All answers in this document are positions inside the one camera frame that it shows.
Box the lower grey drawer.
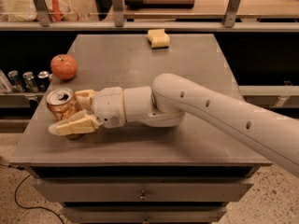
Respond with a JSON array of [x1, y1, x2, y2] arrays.
[[62, 206, 226, 224]]

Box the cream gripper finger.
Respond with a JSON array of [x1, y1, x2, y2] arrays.
[[49, 110, 101, 136], [75, 90, 96, 110]]

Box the right metal bracket post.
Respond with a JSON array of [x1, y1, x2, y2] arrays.
[[222, 0, 241, 28]]

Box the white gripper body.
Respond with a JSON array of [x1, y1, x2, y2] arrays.
[[92, 87, 126, 129]]

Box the yellow sponge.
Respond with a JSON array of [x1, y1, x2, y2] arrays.
[[148, 29, 170, 49]]

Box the grey counter rail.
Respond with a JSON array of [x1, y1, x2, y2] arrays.
[[0, 21, 299, 33]]

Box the white orange plastic bag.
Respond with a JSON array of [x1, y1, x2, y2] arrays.
[[7, 0, 79, 21]]

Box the orange LaCroix soda can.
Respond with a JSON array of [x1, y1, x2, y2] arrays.
[[46, 87, 81, 135]]

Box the dark silver can on shelf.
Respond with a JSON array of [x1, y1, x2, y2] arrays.
[[37, 71, 50, 90]]

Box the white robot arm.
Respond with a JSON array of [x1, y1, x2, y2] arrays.
[[49, 74, 299, 176]]

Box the metal bracket post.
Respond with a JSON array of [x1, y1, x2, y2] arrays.
[[112, 0, 124, 27], [222, 0, 241, 28], [33, 0, 51, 27]]

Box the grey drawer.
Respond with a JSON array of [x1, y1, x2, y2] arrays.
[[62, 206, 226, 224], [33, 179, 253, 203]]

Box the green silver can on shelf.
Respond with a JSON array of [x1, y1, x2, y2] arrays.
[[22, 71, 39, 92]]

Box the upper grey drawer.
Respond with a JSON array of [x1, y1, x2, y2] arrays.
[[33, 179, 253, 203]]

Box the grey drawer cabinet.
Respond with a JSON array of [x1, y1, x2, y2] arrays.
[[11, 34, 266, 224]]

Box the middle metal bracket post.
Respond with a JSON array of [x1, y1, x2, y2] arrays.
[[112, 0, 124, 27]]

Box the red apple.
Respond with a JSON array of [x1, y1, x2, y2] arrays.
[[50, 54, 78, 80]]

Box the left metal bracket post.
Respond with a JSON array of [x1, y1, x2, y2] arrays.
[[33, 0, 51, 27]]

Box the black floor cable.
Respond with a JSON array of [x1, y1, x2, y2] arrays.
[[0, 162, 65, 224]]

